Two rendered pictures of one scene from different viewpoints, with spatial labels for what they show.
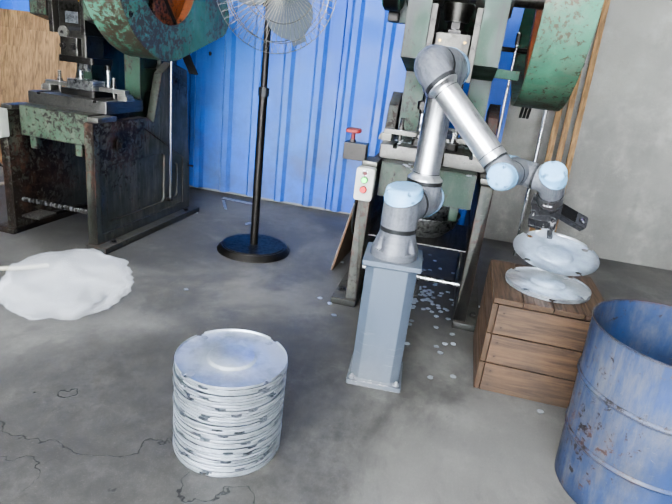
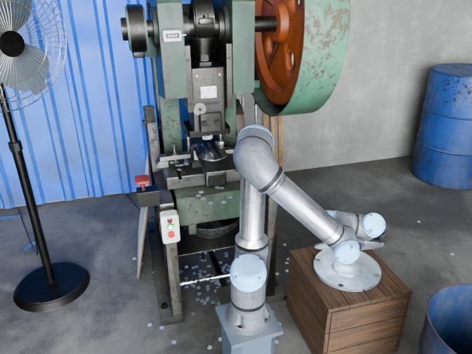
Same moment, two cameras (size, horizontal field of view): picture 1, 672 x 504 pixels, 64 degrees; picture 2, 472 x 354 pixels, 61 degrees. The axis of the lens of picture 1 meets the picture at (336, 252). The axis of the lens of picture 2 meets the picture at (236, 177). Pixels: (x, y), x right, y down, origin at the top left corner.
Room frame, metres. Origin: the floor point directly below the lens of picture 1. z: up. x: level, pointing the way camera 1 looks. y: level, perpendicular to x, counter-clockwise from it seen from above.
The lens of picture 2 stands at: (0.73, 0.31, 1.50)
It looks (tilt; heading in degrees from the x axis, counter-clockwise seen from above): 26 degrees down; 334
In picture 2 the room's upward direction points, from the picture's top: 1 degrees counter-clockwise
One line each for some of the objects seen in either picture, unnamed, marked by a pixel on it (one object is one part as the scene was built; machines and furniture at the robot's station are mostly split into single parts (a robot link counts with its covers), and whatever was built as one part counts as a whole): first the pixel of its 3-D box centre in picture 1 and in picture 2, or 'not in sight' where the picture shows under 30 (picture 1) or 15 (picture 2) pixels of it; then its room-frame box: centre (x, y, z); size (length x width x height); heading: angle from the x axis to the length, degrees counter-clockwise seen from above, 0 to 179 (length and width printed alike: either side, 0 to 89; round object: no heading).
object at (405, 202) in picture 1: (402, 204); (248, 279); (1.65, -0.19, 0.62); 0.13 x 0.12 x 0.14; 148
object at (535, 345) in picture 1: (535, 329); (342, 299); (1.79, -0.76, 0.18); 0.40 x 0.38 x 0.35; 169
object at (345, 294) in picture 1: (373, 186); (155, 199); (2.63, -0.15, 0.45); 0.92 x 0.12 x 0.90; 169
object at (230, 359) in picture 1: (232, 356); not in sight; (1.22, 0.24, 0.26); 0.29 x 0.29 x 0.01
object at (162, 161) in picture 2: (399, 129); (173, 154); (2.47, -0.22, 0.76); 0.17 x 0.06 x 0.10; 79
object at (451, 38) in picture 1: (448, 68); (206, 95); (2.40, -0.37, 1.04); 0.17 x 0.15 x 0.30; 169
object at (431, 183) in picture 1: (432, 136); (252, 205); (1.76, -0.26, 0.82); 0.15 x 0.12 x 0.55; 148
